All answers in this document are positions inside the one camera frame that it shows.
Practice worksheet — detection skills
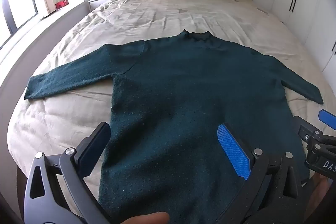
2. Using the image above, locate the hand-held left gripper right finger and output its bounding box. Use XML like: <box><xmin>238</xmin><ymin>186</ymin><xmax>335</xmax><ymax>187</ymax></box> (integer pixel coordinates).
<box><xmin>215</xmin><ymin>123</ymin><xmax>311</xmax><ymax>224</ymax></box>

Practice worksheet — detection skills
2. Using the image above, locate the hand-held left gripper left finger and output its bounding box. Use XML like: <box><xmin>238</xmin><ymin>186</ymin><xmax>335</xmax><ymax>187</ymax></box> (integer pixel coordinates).
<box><xmin>24</xmin><ymin>122</ymin><xmax>111</xmax><ymax>224</ymax></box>

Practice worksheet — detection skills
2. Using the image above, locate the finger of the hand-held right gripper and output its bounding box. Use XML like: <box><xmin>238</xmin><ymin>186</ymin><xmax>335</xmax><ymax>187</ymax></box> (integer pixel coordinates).
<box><xmin>293</xmin><ymin>115</ymin><xmax>323</xmax><ymax>142</ymax></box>
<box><xmin>318</xmin><ymin>110</ymin><xmax>336</xmax><ymax>131</ymax></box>

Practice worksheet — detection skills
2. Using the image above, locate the dark green knitted sweater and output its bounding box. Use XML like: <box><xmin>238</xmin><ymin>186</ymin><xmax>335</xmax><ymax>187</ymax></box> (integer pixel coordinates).
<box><xmin>24</xmin><ymin>29</ymin><xmax>324</xmax><ymax>224</ymax></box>

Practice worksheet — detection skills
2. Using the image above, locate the person's right hand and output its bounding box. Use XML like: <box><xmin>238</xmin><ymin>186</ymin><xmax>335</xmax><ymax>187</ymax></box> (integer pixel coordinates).
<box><xmin>310</xmin><ymin>178</ymin><xmax>332</xmax><ymax>215</ymax></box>

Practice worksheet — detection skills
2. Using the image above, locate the person's left hand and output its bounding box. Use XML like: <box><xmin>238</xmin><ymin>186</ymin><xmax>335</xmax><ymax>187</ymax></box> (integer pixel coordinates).
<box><xmin>115</xmin><ymin>212</ymin><xmax>170</xmax><ymax>224</ymax></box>

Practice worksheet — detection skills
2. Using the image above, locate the white nightstand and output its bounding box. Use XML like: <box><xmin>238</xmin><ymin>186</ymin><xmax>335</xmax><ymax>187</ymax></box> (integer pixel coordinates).
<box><xmin>88</xmin><ymin>0</ymin><xmax>122</xmax><ymax>12</ymax></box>

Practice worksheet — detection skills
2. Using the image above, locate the red container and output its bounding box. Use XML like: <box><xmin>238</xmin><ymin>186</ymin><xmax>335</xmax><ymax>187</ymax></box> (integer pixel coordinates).
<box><xmin>55</xmin><ymin>0</ymin><xmax>69</xmax><ymax>11</ymax></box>

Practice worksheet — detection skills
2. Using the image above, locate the bed with beige sheet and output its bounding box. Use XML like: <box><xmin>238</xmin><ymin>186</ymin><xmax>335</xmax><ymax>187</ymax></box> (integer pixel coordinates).
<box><xmin>0</xmin><ymin>0</ymin><xmax>336</xmax><ymax>216</ymax></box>

